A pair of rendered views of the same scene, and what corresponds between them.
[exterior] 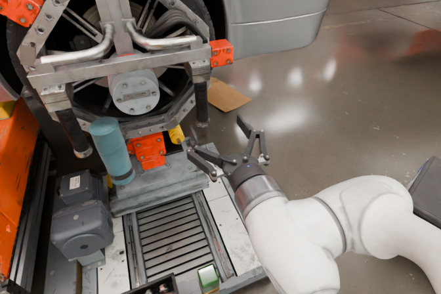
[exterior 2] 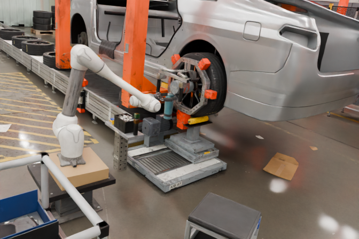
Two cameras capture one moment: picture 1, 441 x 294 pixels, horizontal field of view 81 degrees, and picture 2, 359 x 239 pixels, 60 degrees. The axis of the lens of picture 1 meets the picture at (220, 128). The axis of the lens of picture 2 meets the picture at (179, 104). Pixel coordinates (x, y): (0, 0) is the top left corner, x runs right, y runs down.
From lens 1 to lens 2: 2.53 m
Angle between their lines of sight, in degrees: 63
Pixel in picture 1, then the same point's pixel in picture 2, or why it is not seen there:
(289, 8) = (251, 95)
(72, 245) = (144, 124)
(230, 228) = (176, 172)
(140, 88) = (175, 85)
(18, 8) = (173, 60)
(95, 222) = (151, 122)
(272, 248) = not seen: hidden behind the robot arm
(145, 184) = (178, 140)
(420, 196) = (216, 197)
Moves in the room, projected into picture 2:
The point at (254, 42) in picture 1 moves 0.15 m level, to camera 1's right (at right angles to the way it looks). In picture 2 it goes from (235, 103) to (243, 108)
